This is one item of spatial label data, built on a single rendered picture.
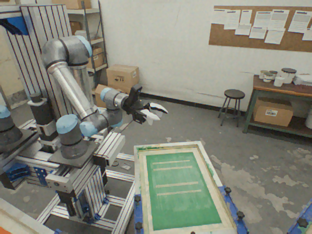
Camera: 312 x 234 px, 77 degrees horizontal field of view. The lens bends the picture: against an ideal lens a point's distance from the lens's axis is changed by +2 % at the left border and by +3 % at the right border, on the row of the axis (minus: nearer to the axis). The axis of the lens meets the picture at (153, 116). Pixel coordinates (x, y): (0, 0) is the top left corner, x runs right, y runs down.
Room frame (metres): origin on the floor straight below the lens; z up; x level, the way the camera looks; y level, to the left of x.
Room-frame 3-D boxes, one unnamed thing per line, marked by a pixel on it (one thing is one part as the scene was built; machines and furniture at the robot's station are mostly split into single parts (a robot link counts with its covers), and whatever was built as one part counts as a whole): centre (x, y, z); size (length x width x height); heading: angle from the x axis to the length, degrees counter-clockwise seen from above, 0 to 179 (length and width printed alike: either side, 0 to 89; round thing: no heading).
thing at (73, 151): (0.91, 0.49, 1.31); 0.15 x 0.15 x 0.10
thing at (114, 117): (0.83, 0.21, 1.56); 0.11 x 0.08 x 0.11; 141
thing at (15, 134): (1.04, 0.97, 1.31); 0.15 x 0.15 x 0.10
